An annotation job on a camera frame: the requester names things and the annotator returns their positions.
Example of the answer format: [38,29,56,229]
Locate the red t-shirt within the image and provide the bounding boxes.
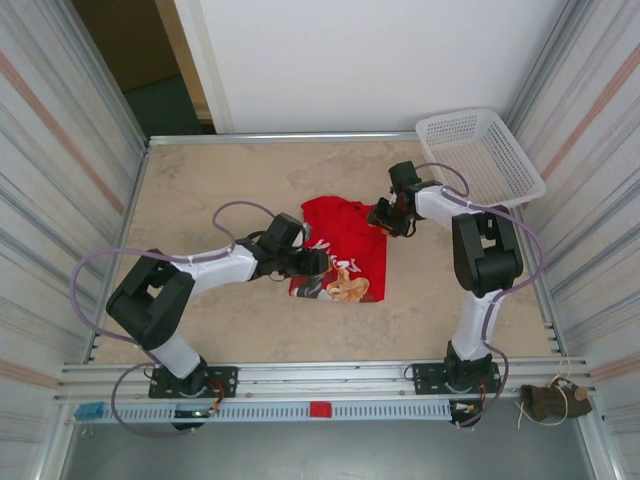
[288,196,389,305]

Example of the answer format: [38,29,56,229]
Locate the white plastic mesh basket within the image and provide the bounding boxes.
[415,106,547,212]

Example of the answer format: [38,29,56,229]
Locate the small black controller board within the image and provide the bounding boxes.
[449,399,485,419]
[172,405,219,420]

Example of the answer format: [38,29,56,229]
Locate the striped translucent side panel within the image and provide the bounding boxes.
[504,0,640,480]
[0,0,151,480]

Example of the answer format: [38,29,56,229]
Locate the small blue block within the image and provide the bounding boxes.
[73,402,106,421]

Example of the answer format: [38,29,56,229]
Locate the aluminium mounting rail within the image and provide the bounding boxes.
[58,357,591,402]

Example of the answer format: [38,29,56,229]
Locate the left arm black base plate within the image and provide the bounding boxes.
[148,365,239,400]

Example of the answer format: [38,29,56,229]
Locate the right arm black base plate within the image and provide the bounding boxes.
[404,362,502,396]

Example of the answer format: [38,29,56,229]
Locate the white slotted cable duct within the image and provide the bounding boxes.
[107,402,454,424]

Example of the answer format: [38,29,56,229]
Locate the white door frame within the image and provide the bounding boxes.
[153,0,236,135]

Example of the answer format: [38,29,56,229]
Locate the brown pouch with string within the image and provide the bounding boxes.
[516,358,595,429]

